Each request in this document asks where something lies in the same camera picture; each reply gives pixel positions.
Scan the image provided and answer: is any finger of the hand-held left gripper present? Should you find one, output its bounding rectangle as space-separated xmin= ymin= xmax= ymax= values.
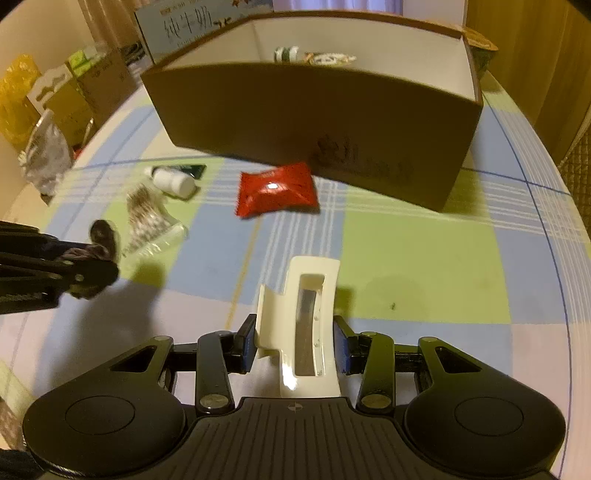
xmin=0 ymin=258 xmax=120 ymax=301
xmin=0 ymin=220 xmax=63 ymax=260

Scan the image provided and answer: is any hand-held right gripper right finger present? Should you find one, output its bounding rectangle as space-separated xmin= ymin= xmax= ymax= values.
xmin=333 ymin=316 xmax=483 ymax=414

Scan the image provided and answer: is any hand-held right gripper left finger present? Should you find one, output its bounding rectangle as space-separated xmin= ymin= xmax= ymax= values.
xmin=108 ymin=315 xmax=257 ymax=415

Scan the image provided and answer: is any white hair clip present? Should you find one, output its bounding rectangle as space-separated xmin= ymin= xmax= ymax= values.
xmin=256 ymin=255 xmax=342 ymax=398

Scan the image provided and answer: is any dark hair scrunchie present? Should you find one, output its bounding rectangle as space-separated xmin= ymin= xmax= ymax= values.
xmin=60 ymin=220 xmax=122 ymax=261

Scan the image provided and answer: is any cotton swab bag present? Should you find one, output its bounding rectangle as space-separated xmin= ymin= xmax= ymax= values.
xmin=121 ymin=182 xmax=189 ymax=257

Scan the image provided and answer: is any small white bottle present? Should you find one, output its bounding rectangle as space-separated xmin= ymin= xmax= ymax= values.
xmin=145 ymin=166 xmax=197 ymax=200

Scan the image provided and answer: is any red snack packet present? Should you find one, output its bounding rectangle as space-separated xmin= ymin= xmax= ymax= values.
xmin=235 ymin=162 xmax=320 ymax=219

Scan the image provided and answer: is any brown cardboard box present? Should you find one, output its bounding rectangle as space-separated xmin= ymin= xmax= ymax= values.
xmin=141 ymin=11 xmax=485 ymax=213

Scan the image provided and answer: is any green blister card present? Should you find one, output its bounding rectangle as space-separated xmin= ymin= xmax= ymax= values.
xmin=273 ymin=45 xmax=357 ymax=66

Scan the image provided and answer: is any checkered cloth desktop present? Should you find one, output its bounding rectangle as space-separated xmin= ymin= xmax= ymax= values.
xmin=0 ymin=69 xmax=591 ymax=462

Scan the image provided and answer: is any clear plastic bag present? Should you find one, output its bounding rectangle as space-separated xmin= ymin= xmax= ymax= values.
xmin=21 ymin=111 xmax=75 ymax=197

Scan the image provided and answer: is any plain cardboard carton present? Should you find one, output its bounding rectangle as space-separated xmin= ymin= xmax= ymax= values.
xmin=28 ymin=46 xmax=139 ymax=144

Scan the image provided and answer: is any blue milk carton case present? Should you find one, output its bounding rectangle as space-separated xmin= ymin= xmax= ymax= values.
xmin=135 ymin=0 xmax=273 ymax=65

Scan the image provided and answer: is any quilted cover chair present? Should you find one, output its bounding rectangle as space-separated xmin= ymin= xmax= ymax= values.
xmin=556 ymin=124 xmax=591 ymax=185

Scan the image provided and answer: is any orange lid noodle bowl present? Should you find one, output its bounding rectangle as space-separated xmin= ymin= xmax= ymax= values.
xmin=462 ymin=25 xmax=502 ymax=81

